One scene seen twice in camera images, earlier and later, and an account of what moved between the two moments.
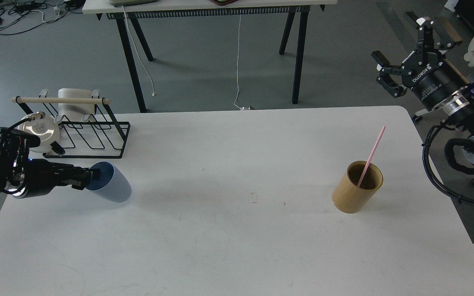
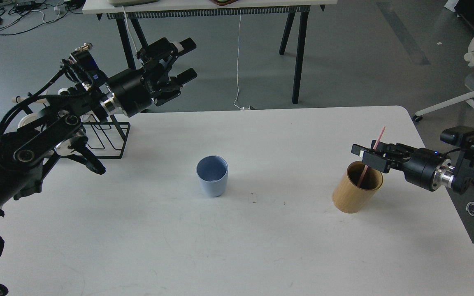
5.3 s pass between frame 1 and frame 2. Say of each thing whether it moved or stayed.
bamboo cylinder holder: stayed
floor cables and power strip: stayed
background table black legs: stayed
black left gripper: moved
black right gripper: moved
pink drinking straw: stayed
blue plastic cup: moved
